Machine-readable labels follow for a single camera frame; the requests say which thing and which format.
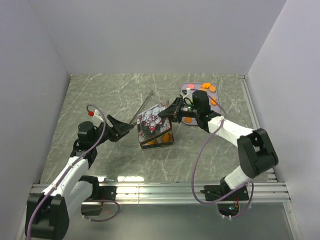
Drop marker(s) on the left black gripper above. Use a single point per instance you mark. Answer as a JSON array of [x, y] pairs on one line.
[[120, 128]]

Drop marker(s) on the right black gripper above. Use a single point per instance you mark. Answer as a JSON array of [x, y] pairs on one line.
[[169, 111]]

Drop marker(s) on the metal tongs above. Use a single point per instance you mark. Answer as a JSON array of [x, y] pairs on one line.
[[132, 121]]

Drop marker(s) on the gold tin lid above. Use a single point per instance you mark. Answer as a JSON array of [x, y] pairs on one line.
[[150, 125]]

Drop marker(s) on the orange round dotted cookie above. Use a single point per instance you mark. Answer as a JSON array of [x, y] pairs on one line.
[[166, 138]]

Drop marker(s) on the gold cookie tin base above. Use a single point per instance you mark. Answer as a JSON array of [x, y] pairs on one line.
[[159, 144]]

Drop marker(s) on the lavender plastic tray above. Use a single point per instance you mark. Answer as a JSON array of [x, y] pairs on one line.
[[198, 86]]

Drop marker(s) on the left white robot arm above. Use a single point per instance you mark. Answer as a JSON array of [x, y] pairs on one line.
[[48, 212]]

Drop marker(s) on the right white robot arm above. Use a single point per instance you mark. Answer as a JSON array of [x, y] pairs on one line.
[[256, 152]]

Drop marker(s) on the orange chocolate chip cookie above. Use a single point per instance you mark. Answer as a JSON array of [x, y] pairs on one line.
[[188, 120]]

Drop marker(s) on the pink round cookie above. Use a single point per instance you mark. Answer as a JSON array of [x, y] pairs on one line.
[[191, 86]]

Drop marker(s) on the orange pumpkin cookie right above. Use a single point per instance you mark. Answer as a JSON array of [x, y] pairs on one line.
[[214, 101]]

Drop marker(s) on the orange fish cookie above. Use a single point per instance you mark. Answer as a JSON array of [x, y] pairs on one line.
[[206, 85]]

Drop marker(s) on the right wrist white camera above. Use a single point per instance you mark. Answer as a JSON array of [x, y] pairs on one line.
[[185, 93]]

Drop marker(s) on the wrist white camera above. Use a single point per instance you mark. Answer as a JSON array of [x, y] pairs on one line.
[[185, 93], [96, 117]]

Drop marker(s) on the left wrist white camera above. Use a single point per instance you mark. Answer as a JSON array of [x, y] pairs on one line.
[[96, 117]]

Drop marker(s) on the aluminium rail frame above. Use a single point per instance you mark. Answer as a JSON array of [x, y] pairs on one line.
[[153, 185]]

